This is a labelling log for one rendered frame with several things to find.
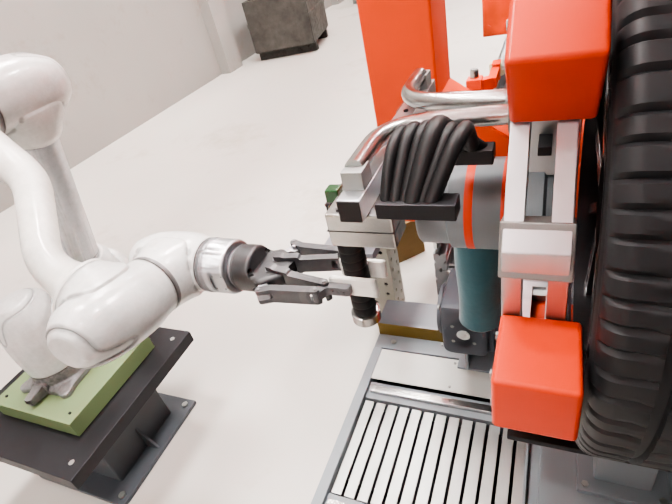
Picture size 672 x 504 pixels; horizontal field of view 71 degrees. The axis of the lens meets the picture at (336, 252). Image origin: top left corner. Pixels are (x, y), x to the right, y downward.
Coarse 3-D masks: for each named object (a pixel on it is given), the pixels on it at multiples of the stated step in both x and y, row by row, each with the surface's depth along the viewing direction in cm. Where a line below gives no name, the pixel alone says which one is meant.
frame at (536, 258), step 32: (512, 128) 45; (576, 128) 43; (512, 160) 45; (576, 160) 43; (512, 192) 45; (512, 224) 44; (544, 224) 43; (576, 224) 42; (512, 256) 44; (544, 256) 43; (512, 288) 46; (544, 288) 87
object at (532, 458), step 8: (528, 448) 110; (536, 448) 111; (528, 456) 110; (536, 456) 110; (528, 464) 109; (536, 464) 108; (528, 472) 107; (536, 472) 107; (528, 480) 106; (536, 480) 106; (528, 488) 105; (536, 488) 104; (528, 496) 103; (536, 496) 103
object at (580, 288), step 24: (600, 120) 81; (600, 144) 75; (600, 168) 70; (576, 192) 89; (600, 192) 71; (576, 216) 88; (600, 216) 72; (576, 240) 88; (576, 264) 86; (576, 288) 84; (576, 312) 81
